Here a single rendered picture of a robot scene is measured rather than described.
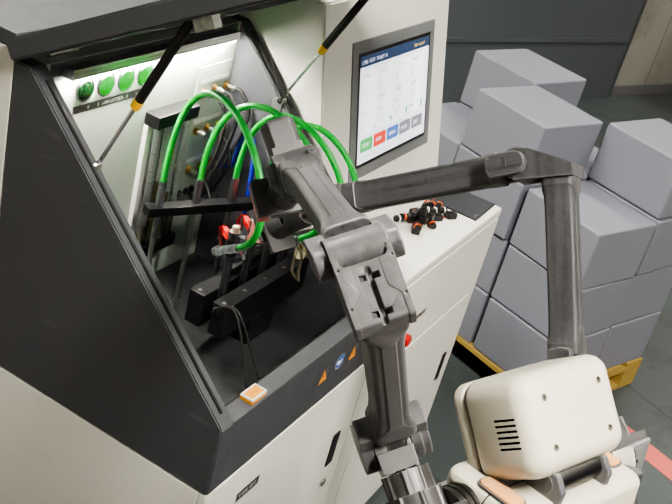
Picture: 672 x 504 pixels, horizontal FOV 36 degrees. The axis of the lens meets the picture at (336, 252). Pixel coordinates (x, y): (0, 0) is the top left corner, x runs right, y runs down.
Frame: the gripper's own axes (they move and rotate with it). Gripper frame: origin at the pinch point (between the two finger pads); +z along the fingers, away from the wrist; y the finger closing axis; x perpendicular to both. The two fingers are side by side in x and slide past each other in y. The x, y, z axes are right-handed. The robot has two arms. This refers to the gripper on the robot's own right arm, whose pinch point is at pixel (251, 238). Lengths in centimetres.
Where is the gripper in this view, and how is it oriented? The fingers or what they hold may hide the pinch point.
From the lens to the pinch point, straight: 215.9
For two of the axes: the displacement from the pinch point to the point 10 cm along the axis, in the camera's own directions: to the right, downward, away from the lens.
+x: -7.0, 2.0, -6.9
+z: -6.3, 2.8, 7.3
